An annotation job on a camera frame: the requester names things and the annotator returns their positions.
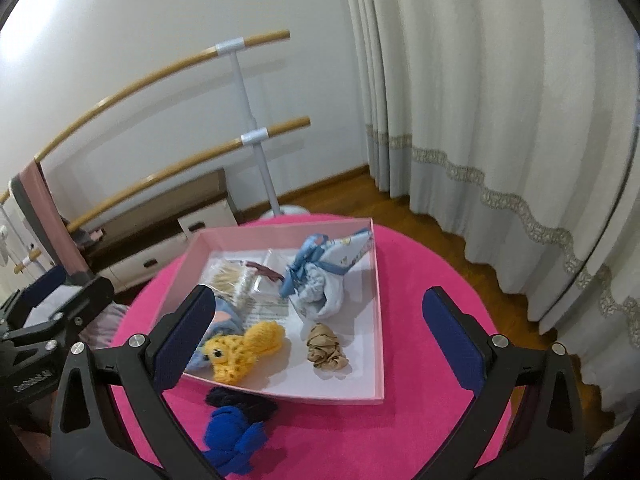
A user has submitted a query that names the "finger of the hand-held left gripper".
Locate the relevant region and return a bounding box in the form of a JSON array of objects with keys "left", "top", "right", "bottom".
[
  {"left": 0, "top": 276, "right": 116, "bottom": 356},
  {"left": 0, "top": 265, "right": 69, "bottom": 323}
]

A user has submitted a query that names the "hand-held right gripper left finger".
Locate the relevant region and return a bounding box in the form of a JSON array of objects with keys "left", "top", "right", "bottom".
[{"left": 50, "top": 284, "right": 222, "bottom": 480}]

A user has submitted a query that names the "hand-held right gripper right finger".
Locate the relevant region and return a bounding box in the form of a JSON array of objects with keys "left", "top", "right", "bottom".
[{"left": 421, "top": 286, "right": 587, "bottom": 480}]

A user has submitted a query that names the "yellow knitted duck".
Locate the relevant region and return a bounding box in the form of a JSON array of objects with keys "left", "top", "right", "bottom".
[{"left": 207, "top": 321, "right": 287, "bottom": 386}]

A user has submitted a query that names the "bag of cotton swabs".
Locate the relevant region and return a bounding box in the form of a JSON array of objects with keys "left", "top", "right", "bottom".
[{"left": 207, "top": 259, "right": 261, "bottom": 306}]

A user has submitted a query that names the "dark navy scrunchie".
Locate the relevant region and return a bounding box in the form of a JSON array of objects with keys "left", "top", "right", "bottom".
[{"left": 206, "top": 386, "right": 280, "bottom": 418}]

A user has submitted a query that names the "pink cardboard box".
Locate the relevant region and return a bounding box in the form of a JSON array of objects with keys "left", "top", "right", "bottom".
[{"left": 182, "top": 216, "right": 386, "bottom": 406}]

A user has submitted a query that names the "small clear bag with clip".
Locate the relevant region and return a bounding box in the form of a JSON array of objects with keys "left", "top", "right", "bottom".
[{"left": 240, "top": 249, "right": 292, "bottom": 306}]

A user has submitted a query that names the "blue cloth scrunchie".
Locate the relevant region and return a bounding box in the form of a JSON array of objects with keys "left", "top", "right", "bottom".
[{"left": 202, "top": 405, "right": 268, "bottom": 476}]

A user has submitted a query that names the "beige scrunchie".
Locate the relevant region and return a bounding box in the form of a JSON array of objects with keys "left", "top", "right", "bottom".
[{"left": 305, "top": 322, "right": 351, "bottom": 373}]

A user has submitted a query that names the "white printed cloth pouch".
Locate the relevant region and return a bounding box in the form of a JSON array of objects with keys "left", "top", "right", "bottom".
[{"left": 279, "top": 227, "right": 375, "bottom": 321}]

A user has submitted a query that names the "grey duvet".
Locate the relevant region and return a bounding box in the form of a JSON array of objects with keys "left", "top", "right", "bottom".
[{"left": 75, "top": 305, "right": 128, "bottom": 350}]

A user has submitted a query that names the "low bench cabinet with drawers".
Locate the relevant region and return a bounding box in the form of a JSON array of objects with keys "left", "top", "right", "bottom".
[{"left": 75, "top": 167, "right": 241, "bottom": 291}]

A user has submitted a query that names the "round table with pink cloth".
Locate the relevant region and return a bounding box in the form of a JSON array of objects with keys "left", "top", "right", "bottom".
[{"left": 107, "top": 212, "right": 516, "bottom": 480}]

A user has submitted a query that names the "cream curtain with lace trim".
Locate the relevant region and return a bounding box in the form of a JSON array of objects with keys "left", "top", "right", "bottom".
[{"left": 340, "top": 0, "right": 640, "bottom": 411}]

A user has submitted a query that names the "short wooden barre rail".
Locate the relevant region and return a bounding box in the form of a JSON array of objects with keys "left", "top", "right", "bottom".
[{"left": 12, "top": 116, "right": 312, "bottom": 273}]

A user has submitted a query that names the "long wooden barre rail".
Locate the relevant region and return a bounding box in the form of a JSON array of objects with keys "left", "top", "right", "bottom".
[{"left": 0, "top": 30, "right": 292, "bottom": 206}]

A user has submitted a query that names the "white barre post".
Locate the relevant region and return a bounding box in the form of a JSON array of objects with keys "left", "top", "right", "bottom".
[{"left": 217, "top": 37, "right": 311, "bottom": 221}]

